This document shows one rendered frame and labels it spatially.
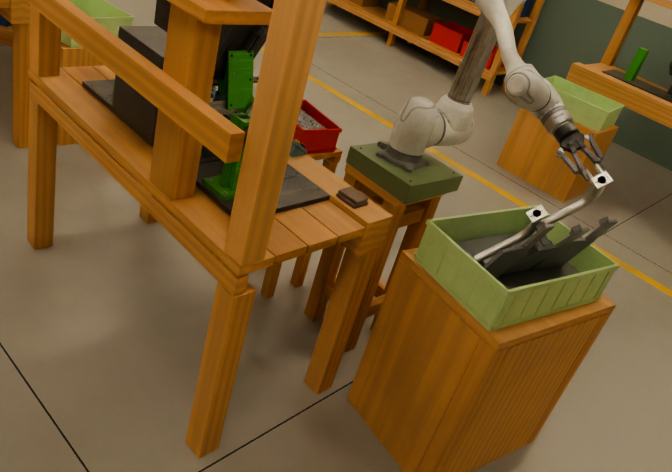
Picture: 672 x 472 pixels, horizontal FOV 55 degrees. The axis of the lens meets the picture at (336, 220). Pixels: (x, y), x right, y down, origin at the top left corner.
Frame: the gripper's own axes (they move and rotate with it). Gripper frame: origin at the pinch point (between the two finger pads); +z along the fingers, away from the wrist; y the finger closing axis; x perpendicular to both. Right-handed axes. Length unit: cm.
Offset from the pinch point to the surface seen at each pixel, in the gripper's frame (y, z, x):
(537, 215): -22.5, 2.5, -0.5
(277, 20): -66, -49, -81
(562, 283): -23.8, 21.9, 19.8
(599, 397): -16, 59, 149
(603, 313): -11, 33, 52
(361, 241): -78, -22, 10
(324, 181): -80, -51, 12
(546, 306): -31.7, 25.6, 24.5
